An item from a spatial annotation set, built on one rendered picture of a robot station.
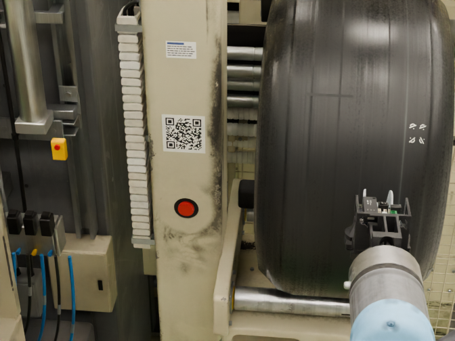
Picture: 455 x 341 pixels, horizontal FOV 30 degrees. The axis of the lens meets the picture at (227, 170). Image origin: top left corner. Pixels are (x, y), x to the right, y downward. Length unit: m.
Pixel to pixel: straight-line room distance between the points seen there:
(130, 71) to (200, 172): 0.22
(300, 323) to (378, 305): 0.66
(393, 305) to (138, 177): 0.72
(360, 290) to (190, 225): 0.64
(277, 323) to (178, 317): 0.23
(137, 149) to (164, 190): 0.09
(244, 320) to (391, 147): 0.51
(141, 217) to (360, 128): 0.52
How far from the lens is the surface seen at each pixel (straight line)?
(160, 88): 1.44
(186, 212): 1.57
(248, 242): 1.90
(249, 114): 1.92
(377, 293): 0.99
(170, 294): 1.71
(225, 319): 1.57
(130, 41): 1.43
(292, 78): 1.29
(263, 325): 1.61
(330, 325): 1.62
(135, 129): 1.51
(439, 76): 1.32
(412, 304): 0.98
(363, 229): 1.14
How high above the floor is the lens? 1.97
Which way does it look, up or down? 33 degrees down
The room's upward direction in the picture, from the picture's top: straight up
